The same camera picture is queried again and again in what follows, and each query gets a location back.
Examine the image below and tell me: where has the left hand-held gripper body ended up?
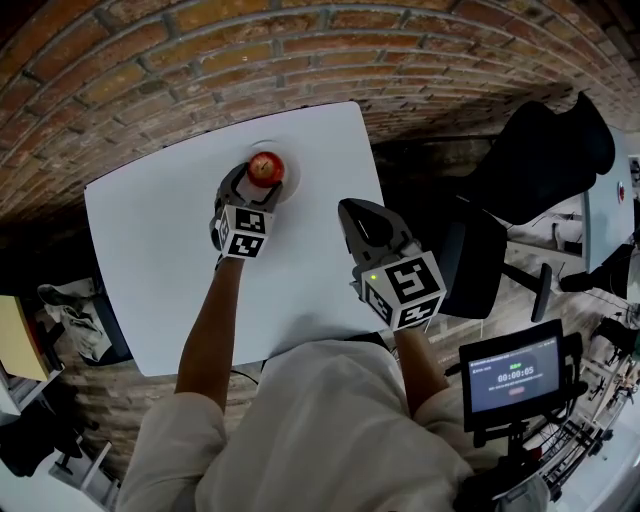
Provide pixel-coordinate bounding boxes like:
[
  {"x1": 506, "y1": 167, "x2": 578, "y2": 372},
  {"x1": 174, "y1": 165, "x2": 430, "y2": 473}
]
[{"x1": 208, "y1": 202, "x2": 277, "y2": 261}]

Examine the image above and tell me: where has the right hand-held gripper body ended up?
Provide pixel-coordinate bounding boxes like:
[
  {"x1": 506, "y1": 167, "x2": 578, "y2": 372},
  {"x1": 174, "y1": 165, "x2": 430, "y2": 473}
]
[{"x1": 349, "y1": 242, "x2": 447, "y2": 332}]

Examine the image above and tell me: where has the white plate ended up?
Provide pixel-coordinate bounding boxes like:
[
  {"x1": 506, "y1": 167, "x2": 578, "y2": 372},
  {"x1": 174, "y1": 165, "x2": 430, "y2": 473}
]
[{"x1": 234, "y1": 139, "x2": 302, "y2": 204}]

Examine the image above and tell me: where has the red apple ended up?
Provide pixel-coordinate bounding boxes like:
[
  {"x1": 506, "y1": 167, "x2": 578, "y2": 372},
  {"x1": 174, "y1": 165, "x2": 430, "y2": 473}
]
[{"x1": 246, "y1": 151, "x2": 287, "y2": 189}]

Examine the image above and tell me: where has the person's left forearm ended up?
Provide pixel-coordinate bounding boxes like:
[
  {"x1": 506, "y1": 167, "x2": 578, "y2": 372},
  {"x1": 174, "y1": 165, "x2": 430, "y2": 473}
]
[{"x1": 174, "y1": 257, "x2": 246, "y2": 414}]

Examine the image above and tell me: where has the person's right forearm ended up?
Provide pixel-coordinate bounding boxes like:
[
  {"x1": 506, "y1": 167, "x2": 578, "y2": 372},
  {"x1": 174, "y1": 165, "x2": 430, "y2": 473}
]
[{"x1": 394, "y1": 327, "x2": 450, "y2": 419}]

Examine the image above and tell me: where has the black monitor screen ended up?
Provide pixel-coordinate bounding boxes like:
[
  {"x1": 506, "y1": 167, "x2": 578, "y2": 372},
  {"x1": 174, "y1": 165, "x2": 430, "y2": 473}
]
[{"x1": 458, "y1": 319, "x2": 566, "y2": 434}]

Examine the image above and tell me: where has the black office chair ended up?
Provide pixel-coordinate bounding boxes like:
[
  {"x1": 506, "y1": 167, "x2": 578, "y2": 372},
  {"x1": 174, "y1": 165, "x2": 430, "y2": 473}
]
[
  {"x1": 37, "y1": 273, "x2": 134, "y2": 367},
  {"x1": 439, "y1": 91, "x2": 617, "y2": 324}
]

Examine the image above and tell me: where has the person's white shirt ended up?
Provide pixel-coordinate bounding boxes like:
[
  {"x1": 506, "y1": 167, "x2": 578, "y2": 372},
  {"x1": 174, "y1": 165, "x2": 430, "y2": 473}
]
[{"x1": 115, "y1": 339, "x2": 501, "y2": 512}]

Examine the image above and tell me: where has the grey crumpled cloth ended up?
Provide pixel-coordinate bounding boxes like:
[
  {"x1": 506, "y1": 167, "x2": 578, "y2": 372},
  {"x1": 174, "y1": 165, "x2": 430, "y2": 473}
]
[{"x1": 37, "y1": 278, "x2": 112, "y2": 362}]

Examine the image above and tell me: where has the light grey desk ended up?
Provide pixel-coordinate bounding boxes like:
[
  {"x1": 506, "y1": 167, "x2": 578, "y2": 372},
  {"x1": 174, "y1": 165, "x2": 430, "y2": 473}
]
[{"x1": 582, "y1": 124, "x2": 637, "y2": 274}]

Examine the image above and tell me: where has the yellow wooden side table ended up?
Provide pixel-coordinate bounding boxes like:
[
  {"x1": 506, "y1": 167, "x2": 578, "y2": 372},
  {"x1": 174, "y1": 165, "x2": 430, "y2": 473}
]
[{"x1": 0, "y1": 294, "x2": 52, "y2": 383}]

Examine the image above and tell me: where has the black monitor mount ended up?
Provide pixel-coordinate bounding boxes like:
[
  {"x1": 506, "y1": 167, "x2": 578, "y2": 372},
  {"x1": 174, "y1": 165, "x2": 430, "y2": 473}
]
[{"x1": 449, "y1": 332, "x2": 591, "y2": 512}]

